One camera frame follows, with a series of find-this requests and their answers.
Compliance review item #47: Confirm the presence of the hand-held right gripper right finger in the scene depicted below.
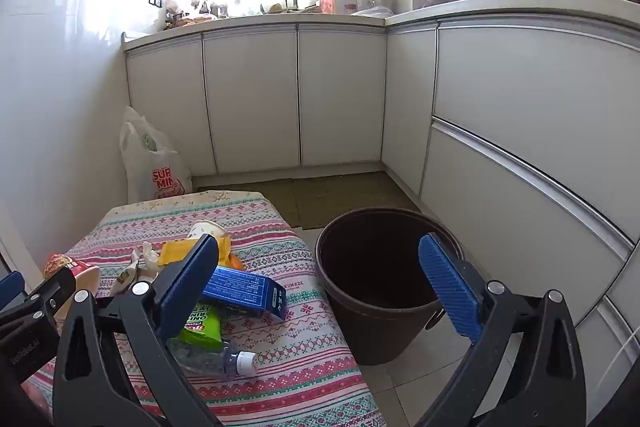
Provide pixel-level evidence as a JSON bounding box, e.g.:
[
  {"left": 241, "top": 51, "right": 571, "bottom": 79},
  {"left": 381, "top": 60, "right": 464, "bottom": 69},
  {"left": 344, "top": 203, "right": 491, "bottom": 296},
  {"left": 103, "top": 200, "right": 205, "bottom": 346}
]
[{"left": 415, "top": 233, "right": 588, "bottom": 427}]

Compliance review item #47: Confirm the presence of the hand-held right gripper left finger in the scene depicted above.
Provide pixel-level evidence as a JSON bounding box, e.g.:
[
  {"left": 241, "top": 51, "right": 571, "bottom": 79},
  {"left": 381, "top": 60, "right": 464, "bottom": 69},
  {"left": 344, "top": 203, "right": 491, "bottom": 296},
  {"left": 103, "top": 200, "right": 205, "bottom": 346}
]
[{"left": 52, "top": 233, "right": 221, "bottom": 427}]

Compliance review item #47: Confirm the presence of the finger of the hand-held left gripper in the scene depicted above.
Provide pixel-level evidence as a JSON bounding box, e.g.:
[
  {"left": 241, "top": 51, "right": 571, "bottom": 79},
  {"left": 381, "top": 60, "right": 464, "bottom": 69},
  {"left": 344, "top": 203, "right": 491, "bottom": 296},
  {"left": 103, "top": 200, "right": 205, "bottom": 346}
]
[
  {"left": 0, "top": 271, "right": 24, "bottom": 310},
  {"left": 27, "top": 266, "right": 77, "bottom": 325}
]

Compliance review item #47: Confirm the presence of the instant noodle cup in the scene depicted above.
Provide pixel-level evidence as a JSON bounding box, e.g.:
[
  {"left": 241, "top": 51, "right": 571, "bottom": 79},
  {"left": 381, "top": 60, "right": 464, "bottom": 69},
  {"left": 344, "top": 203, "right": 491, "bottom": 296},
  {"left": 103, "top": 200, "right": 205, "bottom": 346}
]
[{"left": 42, "top": 253, "right": 101, "bottom": 298}]

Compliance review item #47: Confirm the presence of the yellow packet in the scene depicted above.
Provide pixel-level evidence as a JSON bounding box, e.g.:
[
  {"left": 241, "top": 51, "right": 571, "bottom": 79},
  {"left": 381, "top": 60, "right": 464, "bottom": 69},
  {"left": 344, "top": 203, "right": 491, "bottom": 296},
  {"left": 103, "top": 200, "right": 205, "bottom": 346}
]
[{"left": 157, "top": 237, "right": 233, "bottom": 268}]

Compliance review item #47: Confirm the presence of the green snack packet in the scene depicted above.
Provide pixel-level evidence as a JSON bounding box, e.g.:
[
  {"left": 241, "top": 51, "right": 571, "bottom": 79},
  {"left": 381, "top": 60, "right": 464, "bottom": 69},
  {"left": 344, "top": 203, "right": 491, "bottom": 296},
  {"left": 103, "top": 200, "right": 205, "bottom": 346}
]
[{"left": 179, "top": 302, "right": 223, "bottom": 350}]

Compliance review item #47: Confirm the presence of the blue cardboard box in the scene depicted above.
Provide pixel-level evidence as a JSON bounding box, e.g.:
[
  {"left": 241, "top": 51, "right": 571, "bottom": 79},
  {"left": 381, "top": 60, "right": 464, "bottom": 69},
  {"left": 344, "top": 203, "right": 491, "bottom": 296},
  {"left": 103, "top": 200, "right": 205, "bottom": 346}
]
[{"left": 202, "top": 266, "right": 287, "bottom": 321}]

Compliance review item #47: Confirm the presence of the white tissue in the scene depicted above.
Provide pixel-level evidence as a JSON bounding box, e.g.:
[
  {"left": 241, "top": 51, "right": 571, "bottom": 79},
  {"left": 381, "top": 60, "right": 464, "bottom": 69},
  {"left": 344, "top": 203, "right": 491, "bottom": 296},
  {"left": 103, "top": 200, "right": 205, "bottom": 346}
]
[{"left": 131, "top": 242, "right": 160, "bottom": 273}]

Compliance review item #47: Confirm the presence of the floral paper cup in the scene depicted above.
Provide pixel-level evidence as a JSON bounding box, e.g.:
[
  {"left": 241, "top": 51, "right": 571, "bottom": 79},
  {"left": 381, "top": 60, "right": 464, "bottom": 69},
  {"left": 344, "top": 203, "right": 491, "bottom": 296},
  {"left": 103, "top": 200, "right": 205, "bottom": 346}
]
[{"left": 187, "top": 220, "right": 231, "bottom": 240}]

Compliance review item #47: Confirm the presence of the small drink carton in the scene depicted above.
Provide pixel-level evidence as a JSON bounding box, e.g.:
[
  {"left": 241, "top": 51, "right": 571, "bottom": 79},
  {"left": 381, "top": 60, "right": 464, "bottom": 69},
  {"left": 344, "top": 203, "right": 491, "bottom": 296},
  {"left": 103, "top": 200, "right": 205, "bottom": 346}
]
[{"left": 107, "top": 257, "right": 158, "bottom": 298}]

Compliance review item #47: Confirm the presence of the clear plastic bottle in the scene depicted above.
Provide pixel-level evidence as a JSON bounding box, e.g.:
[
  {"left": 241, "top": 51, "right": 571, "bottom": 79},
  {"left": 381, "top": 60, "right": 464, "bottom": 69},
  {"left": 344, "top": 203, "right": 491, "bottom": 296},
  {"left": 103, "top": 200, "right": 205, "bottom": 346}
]
[{"left": 167, "top": 337, "right": 258, "bottom": 380}]

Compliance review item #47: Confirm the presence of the brown plastic trash bin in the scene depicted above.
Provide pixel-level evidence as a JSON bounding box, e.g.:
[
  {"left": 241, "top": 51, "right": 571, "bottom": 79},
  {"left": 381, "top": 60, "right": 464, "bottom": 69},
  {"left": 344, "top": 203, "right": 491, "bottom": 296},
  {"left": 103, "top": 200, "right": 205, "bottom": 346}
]
[{"left": 315, "top": 207, "right": 466, "bottom": 367}]

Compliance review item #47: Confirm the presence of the white drawer front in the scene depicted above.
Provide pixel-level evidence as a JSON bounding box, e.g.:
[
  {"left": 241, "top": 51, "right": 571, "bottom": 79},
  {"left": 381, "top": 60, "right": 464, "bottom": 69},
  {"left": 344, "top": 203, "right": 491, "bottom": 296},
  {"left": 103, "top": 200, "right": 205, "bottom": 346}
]
[
  {"left": 432, "top": 13, "right": 640, "bottom": 240},
  {"left": 419, "top": 119, "right": 633, "bottom": 325}
]

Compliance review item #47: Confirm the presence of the olive floor mat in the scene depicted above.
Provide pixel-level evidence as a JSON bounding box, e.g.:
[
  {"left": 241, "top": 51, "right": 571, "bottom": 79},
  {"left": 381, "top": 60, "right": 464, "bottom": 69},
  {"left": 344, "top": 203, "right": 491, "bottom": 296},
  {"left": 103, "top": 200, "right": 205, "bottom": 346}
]
[
  {"left": 192, "top": 177, "right": 303, "bottom": 228},
  {"left": 292, "top": 172, "right": 422, "bottom": 229}
]

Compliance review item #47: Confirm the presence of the white plastic shopping bag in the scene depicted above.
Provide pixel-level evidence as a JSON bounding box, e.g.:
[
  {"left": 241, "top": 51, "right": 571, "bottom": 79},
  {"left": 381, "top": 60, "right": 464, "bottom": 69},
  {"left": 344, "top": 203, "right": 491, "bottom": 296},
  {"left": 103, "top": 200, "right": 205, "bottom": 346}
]
[{"left": 119, "top": 107, "right": 193, "bottom": 202}]

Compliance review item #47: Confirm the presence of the patterned striped tablecloth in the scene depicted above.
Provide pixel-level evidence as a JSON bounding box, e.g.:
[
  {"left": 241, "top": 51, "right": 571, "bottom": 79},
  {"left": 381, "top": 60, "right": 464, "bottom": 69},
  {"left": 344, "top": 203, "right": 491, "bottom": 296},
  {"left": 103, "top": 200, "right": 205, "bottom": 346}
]
[{"left": 22, "top": 190, "right": 386, "bottom": 427}]

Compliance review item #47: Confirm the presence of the white cabinet door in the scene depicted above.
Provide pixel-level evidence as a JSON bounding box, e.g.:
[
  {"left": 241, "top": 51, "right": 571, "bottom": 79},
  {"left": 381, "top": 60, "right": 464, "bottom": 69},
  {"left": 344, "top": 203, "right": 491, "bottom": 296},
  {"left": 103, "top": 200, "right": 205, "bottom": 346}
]
[
  {"left": 201, "top": 27, "right": 302, "bottom": 172},
  {"left": 381, "top": 23, "right": 440, "bottom": 198},
  {"left": 297, "top": 24, "right": 387, "bottom": 166},
  {"left": 125, "top": 38, "right": 217, "bottom": 175}
]

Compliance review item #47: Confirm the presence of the assorted countertop kitchenware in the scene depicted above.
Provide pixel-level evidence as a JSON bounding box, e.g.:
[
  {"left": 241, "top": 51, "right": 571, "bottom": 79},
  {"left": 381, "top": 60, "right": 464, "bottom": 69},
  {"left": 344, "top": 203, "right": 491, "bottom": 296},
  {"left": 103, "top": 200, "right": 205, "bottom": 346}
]
[{"left": 162, "top": 0, "right": 323, "bottom": 28}]

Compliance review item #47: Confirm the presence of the clear plastic bag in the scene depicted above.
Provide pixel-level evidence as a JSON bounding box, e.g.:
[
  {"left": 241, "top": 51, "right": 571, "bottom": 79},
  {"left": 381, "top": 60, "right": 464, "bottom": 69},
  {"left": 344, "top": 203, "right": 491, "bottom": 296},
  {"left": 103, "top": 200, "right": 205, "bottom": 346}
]
[{"left": 350, "top": 6, "right": 396, "bottom": 18}]

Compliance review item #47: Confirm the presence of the white kitchen countertop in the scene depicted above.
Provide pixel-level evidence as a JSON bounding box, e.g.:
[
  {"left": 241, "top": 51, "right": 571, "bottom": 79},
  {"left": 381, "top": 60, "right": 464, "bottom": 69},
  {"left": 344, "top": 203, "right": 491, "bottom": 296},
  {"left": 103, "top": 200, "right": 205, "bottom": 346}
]
[{"left": 122, "top": 0, "right": 640, "bottom": 45}]

